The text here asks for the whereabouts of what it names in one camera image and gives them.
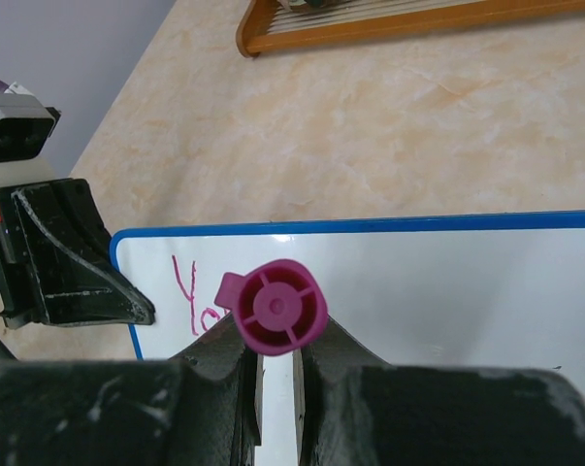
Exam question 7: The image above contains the orange wooden shelf rack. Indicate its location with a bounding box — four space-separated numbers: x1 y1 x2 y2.
236 0 585 57

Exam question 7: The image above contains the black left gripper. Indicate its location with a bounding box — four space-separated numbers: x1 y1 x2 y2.
0 179 155 329

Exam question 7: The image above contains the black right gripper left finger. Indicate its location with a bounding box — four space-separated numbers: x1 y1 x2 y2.
0 317 262 465

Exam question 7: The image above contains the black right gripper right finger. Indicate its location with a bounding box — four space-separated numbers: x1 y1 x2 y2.
294 321 585 465

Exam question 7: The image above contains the magenta capped whiteboard marker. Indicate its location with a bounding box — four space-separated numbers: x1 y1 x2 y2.
214 259 329 356

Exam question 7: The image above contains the blue framed whiteboard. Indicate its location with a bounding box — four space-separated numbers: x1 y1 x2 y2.
111 211 585 465

